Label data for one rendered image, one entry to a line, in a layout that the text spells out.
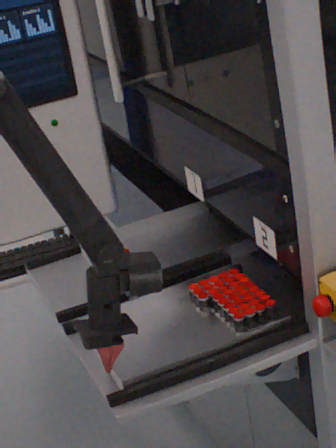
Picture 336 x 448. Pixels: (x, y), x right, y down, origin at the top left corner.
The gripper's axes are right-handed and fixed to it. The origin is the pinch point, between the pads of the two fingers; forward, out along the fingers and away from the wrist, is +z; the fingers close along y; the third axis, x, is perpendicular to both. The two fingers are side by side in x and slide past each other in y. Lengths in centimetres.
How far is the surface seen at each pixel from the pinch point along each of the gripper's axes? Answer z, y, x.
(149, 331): 0.6, 12.7, 11.5
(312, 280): -16.2, 34.7, -11.3
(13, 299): 89, 24, 211
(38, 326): 88, 28, 180
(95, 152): -13, 27, 86
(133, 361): 1.8, 6.3, 3.4
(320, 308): -15.1, 31.4, -19.7
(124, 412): 3.3, -0.6, -10.3
